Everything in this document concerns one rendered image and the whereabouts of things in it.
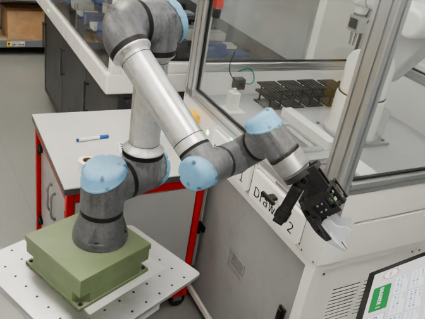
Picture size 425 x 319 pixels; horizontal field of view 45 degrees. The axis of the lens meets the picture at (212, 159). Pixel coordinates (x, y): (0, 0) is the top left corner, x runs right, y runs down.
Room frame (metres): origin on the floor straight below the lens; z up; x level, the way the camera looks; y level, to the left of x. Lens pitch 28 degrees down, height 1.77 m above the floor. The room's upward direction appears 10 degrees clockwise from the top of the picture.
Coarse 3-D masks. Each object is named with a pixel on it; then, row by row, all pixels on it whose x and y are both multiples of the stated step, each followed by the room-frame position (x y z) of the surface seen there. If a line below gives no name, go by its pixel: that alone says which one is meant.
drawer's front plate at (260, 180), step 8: (256, 176) 1.54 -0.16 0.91; (264, 176) 1.52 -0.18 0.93; (256, 184) 1.53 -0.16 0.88; (264, 184) 1.49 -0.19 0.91; (272, 184) 1.47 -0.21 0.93; (256, 192) 1.52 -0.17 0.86; (272, 192) 1.45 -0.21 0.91; (280, 192) 1.43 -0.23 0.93; (256, 200) 1.51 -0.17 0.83; (264, 200) 1.48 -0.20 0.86; (280, 200) 1.41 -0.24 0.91; (264, 208) 1.47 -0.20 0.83; (296, 208) 1.35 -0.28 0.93; (272, 216) 1.43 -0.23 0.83; (296, 216) 1.33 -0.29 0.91; (304, 216) 1.32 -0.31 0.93; (288, 224) 1.35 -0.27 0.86; (296, 224) 1.33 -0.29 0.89; (304, 224) 1.32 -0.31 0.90; (288, 232) 1.35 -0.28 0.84; (296, 232) 1.32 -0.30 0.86; (296, 240) 1.31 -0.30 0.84
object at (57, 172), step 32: (64, 128) 1.92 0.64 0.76; (96, 128) 1.98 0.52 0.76; (128, 128) 2.03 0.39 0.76; (64, 160) 1.67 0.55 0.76; (64, 192) 1.48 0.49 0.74; (160, 192) 1.69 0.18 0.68; (192, 192) 1.77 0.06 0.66; (128, 224) 1.63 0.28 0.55; (160, 224) 1.70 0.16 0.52; (192, 224) 1.78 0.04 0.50; (192, 256) 1.79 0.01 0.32
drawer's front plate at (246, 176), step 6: (216, 132) 1.80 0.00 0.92; (216, 138) 1.79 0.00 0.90; (222, 138) 1.76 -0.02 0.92; (216, 144) 1.79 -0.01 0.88; (252, 168) 1.58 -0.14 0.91; (240, 174) 1.62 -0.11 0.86; (246, 174) 1.59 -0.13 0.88; (246, 180) 1.58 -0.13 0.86; (240, 186) 1.61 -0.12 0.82; (246, 186) 1.58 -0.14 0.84
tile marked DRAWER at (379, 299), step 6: (378, 288) 0.96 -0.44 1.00; (384, 288) 0.94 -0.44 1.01; (390, 288) 0.93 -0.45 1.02; (378, 294) 0.93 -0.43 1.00; (384, 294) 0.92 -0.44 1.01; (372, 300) 0.92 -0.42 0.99; (378, 300) 0.90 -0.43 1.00; (384, 300) 0.89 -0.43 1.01; (372, 306) 0.89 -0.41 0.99; (378, 306) 0.88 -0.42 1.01; (384, 306) 0.87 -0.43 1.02
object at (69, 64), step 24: (48, 0) 3.44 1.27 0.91; (48, 24) 3.75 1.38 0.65; (48, 48) 3.74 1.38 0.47; (72, 48) 2.82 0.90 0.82; (48, 72) 3.74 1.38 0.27; (72, 72) 3.11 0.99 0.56; (96, 72) 2.40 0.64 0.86; (120, 72) 2.30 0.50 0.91; (168, 72) 2.43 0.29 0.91; (48, 96) 3.73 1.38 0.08; (72, 96) 3.09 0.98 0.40; (96, 96) 2.64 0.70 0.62; (120, 96) 2.32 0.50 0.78
